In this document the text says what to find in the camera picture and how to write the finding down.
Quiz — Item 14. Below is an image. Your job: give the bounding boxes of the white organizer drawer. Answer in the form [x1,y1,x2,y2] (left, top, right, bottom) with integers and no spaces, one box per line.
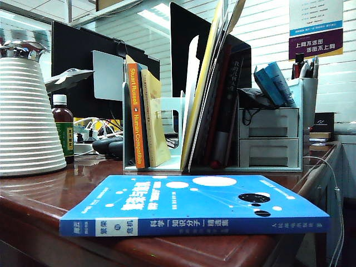
[239,108,299,139]
[239,139,299,167]

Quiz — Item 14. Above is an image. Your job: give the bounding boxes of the tan manila envelope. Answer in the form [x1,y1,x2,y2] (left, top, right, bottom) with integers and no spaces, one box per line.
[219,0,247,39]

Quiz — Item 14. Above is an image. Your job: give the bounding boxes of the light blue desk bookshelf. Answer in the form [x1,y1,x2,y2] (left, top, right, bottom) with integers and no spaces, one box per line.
[122,34,304,172]

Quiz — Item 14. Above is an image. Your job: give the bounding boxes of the grey pen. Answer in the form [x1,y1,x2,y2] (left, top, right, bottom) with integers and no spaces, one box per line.
[308,55,319,79]

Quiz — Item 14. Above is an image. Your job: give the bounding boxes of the orange Human Compatible book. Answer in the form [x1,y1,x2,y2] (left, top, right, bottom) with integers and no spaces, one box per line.
[126,62,147,170]

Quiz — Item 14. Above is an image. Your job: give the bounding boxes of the blue paperback book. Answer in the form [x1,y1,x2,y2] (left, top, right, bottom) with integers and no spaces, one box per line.
[58,174,332,238]

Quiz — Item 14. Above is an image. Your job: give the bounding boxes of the grey model jet aircraft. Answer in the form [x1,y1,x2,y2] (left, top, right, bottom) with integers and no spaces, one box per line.
[44,68,96,92]

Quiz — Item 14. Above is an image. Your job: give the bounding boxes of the thin white cable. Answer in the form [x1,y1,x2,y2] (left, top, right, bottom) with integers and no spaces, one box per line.
[303,156,345,267]

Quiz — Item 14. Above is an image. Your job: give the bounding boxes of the dark book Chinese title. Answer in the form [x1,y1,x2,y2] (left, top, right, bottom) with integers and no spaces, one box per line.
[216,52,245,168]

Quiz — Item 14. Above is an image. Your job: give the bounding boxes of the white partition panel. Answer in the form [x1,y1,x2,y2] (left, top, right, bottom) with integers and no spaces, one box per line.
[332,122,356,251]

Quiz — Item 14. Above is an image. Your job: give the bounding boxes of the white ribbed conical kettle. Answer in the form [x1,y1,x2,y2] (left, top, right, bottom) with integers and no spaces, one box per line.
[0,40,67,177]

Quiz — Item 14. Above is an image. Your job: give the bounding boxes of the white power strip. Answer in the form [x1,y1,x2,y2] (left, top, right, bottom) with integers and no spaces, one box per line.
[72,130,100,156]

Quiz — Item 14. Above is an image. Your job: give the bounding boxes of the yellow paperback book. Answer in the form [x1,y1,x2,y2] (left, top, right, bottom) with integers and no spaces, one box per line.
[141,68,172,167]

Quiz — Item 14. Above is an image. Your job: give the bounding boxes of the brown bottle green label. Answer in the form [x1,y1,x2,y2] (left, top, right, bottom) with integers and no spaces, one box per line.
[51,94,75,165]

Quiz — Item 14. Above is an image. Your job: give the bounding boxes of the dark brown book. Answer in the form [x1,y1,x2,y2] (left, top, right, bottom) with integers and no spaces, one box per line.
[309,132,333,143]

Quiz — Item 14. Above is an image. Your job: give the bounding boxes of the white window blinds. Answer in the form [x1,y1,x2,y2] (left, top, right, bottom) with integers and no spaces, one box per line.
[150,0,356,131]

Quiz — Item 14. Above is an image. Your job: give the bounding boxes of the small black box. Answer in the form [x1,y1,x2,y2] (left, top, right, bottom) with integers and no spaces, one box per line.
[310,112,336,133]

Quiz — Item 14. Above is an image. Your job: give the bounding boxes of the purple and white poster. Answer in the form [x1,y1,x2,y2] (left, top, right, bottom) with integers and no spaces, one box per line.
[288,0,344,61]

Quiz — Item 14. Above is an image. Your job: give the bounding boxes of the stack of leaning documents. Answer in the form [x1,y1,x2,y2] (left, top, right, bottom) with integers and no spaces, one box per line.
[189,0,235,172]

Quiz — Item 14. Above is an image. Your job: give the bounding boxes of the white pen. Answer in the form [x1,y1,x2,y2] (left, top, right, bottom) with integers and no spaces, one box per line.
[299,60,310,79]

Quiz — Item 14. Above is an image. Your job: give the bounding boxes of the small light blue book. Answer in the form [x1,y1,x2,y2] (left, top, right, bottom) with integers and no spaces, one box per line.
[254,61,297,108]

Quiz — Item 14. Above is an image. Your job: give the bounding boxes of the black cloth pouch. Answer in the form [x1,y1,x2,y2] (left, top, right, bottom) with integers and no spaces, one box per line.
[238,87,276,126]

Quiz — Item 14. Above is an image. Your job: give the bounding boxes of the thin red book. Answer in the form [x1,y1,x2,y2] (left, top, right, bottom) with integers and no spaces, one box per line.
[204,44,233,166]

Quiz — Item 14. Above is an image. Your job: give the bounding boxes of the brown cardboard box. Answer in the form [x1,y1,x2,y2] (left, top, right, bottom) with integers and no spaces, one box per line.
[96,0,131,12]

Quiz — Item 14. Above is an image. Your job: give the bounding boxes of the white cable bundle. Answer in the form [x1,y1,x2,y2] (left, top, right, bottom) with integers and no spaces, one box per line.
[73,116,123,140]

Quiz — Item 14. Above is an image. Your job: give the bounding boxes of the dark navy thin book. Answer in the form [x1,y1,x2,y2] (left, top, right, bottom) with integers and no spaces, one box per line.
[137,63,151,167]

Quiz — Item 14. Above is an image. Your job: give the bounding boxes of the black red marker pen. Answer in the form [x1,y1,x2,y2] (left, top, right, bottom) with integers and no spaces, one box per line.
[291,52,305,80]

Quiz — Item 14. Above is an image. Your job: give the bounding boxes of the pale grey flat panel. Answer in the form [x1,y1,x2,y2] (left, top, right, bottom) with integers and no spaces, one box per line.
[92,50,125,101]

